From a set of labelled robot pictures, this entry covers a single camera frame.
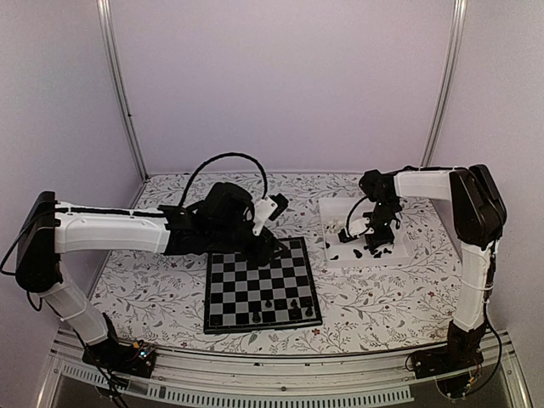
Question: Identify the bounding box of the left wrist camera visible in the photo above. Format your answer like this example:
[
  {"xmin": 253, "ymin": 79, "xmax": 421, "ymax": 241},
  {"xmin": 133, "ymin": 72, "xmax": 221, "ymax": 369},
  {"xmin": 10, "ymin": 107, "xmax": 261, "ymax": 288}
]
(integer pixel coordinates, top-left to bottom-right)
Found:
[{"xmin": 252, "ymin": 194, "xmax": 288, "ymax": 236}]

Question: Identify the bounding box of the white plastic tray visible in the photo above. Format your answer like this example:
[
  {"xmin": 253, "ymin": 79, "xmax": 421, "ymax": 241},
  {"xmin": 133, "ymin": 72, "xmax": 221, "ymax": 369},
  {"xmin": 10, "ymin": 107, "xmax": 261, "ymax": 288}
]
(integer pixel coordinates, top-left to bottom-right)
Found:
[{"xmin": 319, "ymin": 198, "xmax": 415, "ymax": 268}]

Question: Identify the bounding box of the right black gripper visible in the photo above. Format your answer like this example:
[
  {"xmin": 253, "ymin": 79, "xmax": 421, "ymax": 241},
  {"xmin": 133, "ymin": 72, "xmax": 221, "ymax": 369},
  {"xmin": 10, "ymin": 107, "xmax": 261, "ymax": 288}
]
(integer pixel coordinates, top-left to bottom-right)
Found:
[{"xmin": 363, "ymin": 200, "xmax": 400, "ymax": 247}]

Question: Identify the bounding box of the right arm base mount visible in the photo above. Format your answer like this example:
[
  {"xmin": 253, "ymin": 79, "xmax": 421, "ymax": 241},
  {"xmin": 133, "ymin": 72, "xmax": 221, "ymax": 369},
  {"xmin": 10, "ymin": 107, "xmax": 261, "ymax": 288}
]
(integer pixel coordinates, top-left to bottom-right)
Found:
[{"xmin": 405, "ymin": 339, "xmax": 484, "ymax": 400}]

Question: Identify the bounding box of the right aluminium frame post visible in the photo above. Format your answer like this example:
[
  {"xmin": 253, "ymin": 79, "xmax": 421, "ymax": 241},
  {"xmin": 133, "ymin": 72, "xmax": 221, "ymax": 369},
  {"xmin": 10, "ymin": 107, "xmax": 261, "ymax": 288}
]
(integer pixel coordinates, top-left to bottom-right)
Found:
[{"xmin": 420, "ymin": 0, "xmax": 468, "ymax": 167}]

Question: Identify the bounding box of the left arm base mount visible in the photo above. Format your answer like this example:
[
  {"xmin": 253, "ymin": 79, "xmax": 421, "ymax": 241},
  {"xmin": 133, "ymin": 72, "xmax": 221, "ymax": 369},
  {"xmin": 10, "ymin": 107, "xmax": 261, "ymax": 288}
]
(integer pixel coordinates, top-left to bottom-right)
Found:
[{"xmin": 82, "ymin": 314, "xmax": 156, "ymax": 378}]

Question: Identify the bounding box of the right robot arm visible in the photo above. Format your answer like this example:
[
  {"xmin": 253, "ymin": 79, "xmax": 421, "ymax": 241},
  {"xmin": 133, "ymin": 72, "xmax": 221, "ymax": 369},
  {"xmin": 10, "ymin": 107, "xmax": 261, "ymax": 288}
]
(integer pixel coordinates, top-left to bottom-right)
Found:
[{"xmin": 359, "ymin": 164, "xmax": 507, "ymax": 371}]

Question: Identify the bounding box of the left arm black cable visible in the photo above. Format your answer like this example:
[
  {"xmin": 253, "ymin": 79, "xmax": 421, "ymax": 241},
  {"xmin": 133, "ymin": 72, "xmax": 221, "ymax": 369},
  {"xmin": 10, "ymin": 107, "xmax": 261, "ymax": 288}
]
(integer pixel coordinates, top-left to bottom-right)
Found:
[{"xmin": 180, "ymin": 152, "xmax": 269, "ymax": 209}]

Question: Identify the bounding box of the floral patterned table mat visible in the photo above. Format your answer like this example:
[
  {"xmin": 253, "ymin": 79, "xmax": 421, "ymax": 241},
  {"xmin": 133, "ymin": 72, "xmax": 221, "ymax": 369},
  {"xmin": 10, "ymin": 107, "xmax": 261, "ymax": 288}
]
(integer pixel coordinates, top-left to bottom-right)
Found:
[{"xmin": 91, "ymin": 173, "xmax": 462, "ymax": 355}]

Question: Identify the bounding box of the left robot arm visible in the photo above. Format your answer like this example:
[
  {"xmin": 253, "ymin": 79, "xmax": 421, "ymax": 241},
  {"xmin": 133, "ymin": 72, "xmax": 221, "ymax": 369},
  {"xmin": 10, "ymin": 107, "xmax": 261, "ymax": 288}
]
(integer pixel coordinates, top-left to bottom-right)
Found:
[{"xmin": 4, "ymin": 183, "xmax": 288, "ymax": 369}]

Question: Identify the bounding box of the aluminium frame post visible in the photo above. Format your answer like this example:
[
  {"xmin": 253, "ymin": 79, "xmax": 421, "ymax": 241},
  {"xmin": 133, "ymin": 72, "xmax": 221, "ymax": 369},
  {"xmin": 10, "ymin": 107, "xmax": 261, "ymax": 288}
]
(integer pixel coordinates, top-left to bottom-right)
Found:
[
  {"xmin": 420, "ymin": 0, "xmax": 468, "ymax": 167},
  {"xmin": 96, "ymin": 0, "xmax": 149, "ymax": 183}
]

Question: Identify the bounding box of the left aluminium frame post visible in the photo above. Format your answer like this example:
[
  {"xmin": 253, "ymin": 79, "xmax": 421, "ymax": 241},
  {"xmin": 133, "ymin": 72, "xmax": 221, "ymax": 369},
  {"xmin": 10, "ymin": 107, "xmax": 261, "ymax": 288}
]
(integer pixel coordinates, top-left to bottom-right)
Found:
[{"xmin": 96, "ymin": 0, "xmax": 149, "ymax": 183}]

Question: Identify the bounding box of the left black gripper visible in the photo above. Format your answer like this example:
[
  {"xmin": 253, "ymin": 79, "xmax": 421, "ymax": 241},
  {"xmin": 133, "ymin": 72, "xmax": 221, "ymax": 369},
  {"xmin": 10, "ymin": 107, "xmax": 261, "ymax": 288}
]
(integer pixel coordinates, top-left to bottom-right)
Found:
[{"xmin": 208, "ymin": 222, "xmax": 288, "ymax": 267}]

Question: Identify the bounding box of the black white chessboard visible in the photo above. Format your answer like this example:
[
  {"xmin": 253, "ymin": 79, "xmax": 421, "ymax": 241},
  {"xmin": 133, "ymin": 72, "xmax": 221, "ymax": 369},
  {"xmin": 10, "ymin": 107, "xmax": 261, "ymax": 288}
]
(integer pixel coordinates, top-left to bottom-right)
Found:
[{"xmin": 203, "ymin": 237, "xmax": 323, "ymax": 334}]

